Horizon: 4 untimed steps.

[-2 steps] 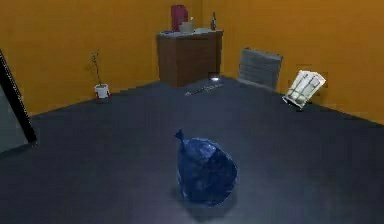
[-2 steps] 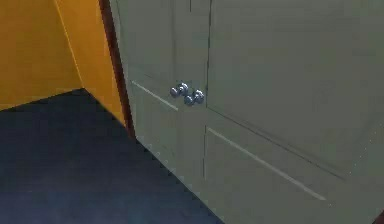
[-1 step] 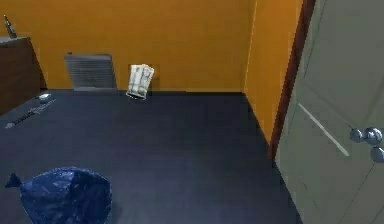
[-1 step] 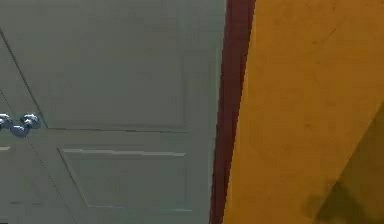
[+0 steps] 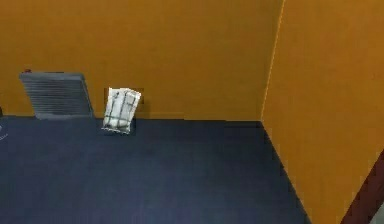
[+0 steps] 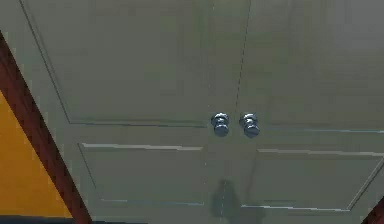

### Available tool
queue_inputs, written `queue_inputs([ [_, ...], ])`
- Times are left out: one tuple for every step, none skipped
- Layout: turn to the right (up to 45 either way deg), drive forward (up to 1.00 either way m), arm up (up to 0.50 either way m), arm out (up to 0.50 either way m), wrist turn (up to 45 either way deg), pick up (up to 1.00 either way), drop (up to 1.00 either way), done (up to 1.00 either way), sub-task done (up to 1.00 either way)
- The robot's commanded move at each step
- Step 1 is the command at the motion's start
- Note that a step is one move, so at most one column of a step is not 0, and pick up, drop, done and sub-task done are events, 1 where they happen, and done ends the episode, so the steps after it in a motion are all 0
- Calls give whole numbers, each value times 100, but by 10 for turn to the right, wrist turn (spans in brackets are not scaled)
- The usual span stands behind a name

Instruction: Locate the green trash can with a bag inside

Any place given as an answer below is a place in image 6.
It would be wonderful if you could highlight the round silver door knob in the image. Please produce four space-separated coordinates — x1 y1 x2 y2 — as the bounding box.
210 112 231 138
238 112 261 139

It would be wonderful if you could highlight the grey panelled room door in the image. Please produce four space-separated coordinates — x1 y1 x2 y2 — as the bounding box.
0 0 252 224
229 0 384 224

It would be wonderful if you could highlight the dark red-brown door frame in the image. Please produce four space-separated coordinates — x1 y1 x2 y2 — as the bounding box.
0 30 384 224

